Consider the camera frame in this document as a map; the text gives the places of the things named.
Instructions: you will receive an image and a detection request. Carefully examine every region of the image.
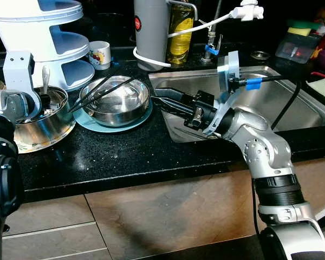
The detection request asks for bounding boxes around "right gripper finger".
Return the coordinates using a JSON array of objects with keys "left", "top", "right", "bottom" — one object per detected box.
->
[
  {"left": 152, "top": 88, "right": 199, "bottom": 107},
  {"left": 154, "top": 97, "right": 196, "bottom": 116}
]

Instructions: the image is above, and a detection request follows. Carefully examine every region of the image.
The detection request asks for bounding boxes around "metal spoon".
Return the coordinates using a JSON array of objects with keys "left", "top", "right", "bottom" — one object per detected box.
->
[{"left": 41, "top": 66, "right": 51, "bottom": 109}]

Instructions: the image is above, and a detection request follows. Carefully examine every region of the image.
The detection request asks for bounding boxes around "deep steel pot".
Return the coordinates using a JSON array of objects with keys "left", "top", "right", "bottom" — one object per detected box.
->
[{"left": 11, "top": 86, "right": 76, "bottom": 148}]

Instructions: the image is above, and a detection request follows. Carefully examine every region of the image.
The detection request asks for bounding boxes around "black chopstick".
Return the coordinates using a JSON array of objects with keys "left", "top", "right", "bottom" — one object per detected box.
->
[
  {"left": 69, "top": 75, "right": 140, "bottom": 113},
  {"left": 76, "top": 65, "right": 124, "bottom": 106}
]

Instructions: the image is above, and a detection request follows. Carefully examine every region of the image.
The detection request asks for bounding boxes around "beige stone kitchen cabinet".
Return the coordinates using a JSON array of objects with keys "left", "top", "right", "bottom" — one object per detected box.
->
[{"left": 0, "top": 157, "right": 325, "bottom": 260}]

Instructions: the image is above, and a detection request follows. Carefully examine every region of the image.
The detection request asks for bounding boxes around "teal plate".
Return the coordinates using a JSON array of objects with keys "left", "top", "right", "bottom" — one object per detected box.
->
[{"left": 72, "top": 100, "right": 153, "bottom": 134}]

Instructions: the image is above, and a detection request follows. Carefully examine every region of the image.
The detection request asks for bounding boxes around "yellow cooking oil bottle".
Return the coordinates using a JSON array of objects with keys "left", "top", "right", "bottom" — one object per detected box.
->
[{"left": 167, "top": 0, "right": 198, "bottom": 66}]

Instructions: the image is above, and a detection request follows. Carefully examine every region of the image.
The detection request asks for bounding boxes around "wide steel bowl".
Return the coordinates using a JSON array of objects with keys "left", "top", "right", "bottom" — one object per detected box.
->
[{"left": 79, "top": 75, "right": 151, "bottom": 128}]

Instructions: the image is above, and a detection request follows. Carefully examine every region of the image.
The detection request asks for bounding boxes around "grey water filter canister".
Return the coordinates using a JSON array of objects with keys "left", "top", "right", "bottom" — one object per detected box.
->
[{"left": 133, "top": 0, "right": 171, "bottom": 72}]

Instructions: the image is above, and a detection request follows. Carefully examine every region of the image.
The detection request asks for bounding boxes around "small red plastic item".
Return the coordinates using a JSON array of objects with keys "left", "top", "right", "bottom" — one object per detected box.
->
[{"left": 311, "top": 70, "right": 325, "bottom": 87}]

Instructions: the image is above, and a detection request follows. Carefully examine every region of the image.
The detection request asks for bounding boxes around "white printed mug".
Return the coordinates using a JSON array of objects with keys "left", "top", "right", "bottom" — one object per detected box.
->
[{"left": 87, "top": 41, "right": 111, "bottom": 71}]

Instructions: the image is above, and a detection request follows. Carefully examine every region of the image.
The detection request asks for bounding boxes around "stainless steel sink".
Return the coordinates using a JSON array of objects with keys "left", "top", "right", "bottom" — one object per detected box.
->
[{"left": 148, "top": 65, "right": 325, "bottom": 144}]

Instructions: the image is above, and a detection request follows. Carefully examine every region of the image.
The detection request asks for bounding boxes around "white tiered plastic rack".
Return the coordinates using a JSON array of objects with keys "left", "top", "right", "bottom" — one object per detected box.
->
[{"left": 0, "top": 0, "right": 96, "bottom": 93}]

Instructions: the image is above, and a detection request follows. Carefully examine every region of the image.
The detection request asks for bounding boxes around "round metal sink strainer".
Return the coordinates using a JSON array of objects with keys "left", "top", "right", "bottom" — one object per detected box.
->
[{"left": 251, "top": 51, "right": 271, "bottom": 61}]

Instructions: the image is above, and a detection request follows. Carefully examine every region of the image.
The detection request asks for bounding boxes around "clear plastic container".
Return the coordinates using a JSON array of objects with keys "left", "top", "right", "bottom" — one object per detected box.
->
[{"left": 275, "top": 38, "right": 317, "bottom": 64}]

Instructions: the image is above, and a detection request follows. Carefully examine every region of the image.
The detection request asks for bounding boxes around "yellow green sponge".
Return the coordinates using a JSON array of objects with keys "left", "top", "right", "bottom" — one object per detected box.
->
[{"left": 286, "top": 20, "right": 323, "bottom": 38}]

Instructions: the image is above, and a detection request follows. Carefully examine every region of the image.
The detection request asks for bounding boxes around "white faucet diverter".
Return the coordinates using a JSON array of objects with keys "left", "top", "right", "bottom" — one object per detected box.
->
[{"left": 229, "top": 0, "right": 264, "bottom": 22}]

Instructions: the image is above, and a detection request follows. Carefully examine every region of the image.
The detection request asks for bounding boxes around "black floor mat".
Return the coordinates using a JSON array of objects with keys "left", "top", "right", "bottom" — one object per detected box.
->
[{"left": 135, "top": 233, "right": 266, "bottom": 260}]

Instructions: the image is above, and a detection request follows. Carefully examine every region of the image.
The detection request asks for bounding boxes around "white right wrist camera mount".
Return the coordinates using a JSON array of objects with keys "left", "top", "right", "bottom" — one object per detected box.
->
[{"left": 203, "top": 50, "right": 242, "bottom": 136}]

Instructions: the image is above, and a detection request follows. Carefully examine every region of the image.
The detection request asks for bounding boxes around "white filter hose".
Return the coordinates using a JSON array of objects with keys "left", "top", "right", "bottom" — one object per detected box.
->
[{"left": 133, "top": 12, "right": 233, "bottom": 69}]

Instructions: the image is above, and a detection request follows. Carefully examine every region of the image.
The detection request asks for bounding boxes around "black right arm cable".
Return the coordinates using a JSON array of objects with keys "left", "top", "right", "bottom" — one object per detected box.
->
[{"left": 231, "top": 75, "right": 303, "bottom": 132}]

